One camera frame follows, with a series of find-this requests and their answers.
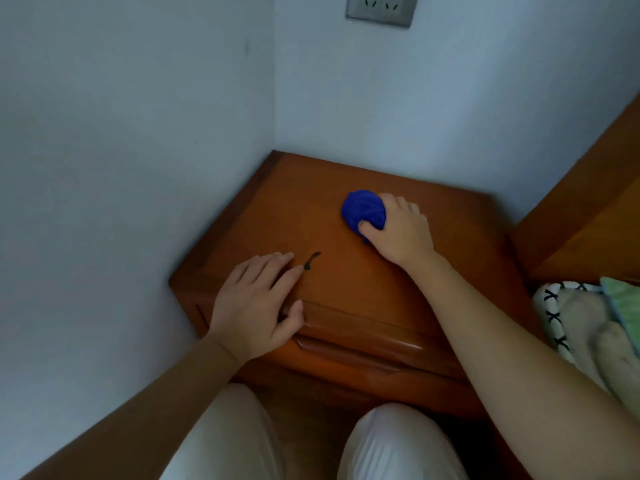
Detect wooden bed frame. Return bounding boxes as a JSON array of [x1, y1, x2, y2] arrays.
[[509, 94, 640, 285]]

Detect wooden nightstand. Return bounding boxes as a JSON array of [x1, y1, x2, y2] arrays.
[[168, 149, 546, 480]]

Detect person's left forearm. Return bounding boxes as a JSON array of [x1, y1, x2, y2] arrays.
[[22, 337, 246, 480]]

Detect person's left hand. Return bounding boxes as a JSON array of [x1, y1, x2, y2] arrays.
[[205, 252, 306, 365]]

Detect person's right hand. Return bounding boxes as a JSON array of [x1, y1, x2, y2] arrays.
[[357, 193, 437, 269]]

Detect grey double wall socket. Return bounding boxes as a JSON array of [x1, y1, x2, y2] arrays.
[[345, 0, 420, 29]]

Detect person's right forearm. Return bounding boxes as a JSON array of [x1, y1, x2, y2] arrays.
[[402, 252, 640, 480]]

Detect person's white trousers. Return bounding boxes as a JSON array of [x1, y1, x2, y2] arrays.
[[159, 383, 471, 480]]

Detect blue cleaning cloth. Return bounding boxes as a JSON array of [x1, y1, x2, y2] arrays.
[[341, 189, 387, 245]]

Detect green bed sheet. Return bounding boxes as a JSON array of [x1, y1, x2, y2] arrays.
[[599, 276, 640, 358]]

